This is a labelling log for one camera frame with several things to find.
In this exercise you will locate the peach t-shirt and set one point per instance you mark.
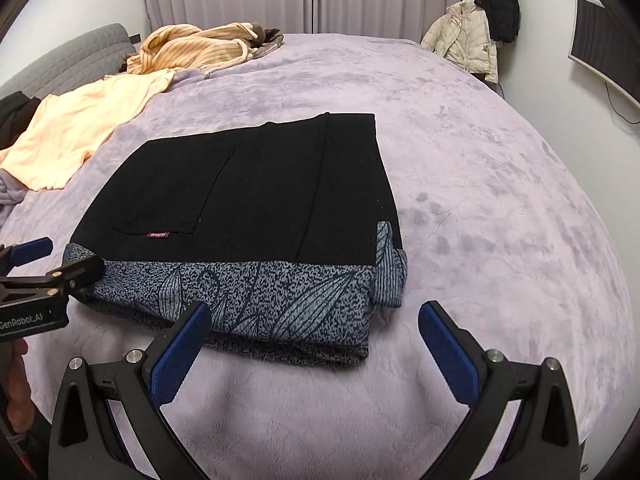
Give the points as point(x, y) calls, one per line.
point(75, 120)

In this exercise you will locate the person's left hand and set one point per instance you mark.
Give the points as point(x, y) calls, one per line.
point(19, 375)

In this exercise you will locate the purple fleece blanket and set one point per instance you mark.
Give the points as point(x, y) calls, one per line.
point(500, 185)

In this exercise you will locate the wall-mounted monitor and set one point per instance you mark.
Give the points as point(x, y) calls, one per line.
point(600, 45)

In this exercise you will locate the tan striped sweater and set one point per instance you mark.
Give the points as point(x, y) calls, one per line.
point(190, 45)

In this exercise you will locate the black pants with patterned waistband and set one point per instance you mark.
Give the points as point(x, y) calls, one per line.
point(250, 185)

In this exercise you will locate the grey quilted headboard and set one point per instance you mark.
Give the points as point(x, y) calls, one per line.
point(75, 55)

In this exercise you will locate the cream puffer jacket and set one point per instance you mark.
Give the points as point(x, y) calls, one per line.
point(465, 40)

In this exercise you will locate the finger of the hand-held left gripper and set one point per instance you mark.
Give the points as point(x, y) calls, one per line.
point(32, 251)
point(75, 272)

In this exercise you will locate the grey-brown garment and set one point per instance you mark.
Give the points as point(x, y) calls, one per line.
point(270, 40)

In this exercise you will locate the black garment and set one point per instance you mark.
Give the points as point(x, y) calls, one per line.
point(15, 115)

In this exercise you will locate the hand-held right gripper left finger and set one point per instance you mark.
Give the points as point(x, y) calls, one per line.
point(182, 355)

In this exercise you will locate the black puffer jacket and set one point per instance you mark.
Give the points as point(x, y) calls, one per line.
point(500, 0)

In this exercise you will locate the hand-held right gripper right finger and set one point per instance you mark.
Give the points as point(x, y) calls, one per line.
point(450, 355)

